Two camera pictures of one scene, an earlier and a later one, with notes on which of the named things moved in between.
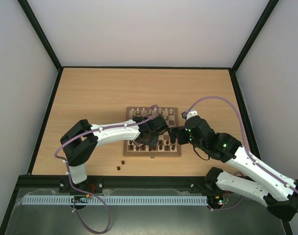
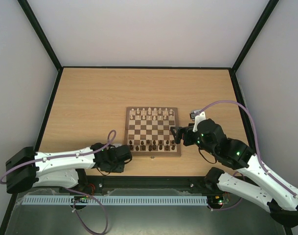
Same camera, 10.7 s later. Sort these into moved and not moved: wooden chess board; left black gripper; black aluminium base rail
Moved: left black gripper
Not moved: wooden chess board; black aluminium base rail
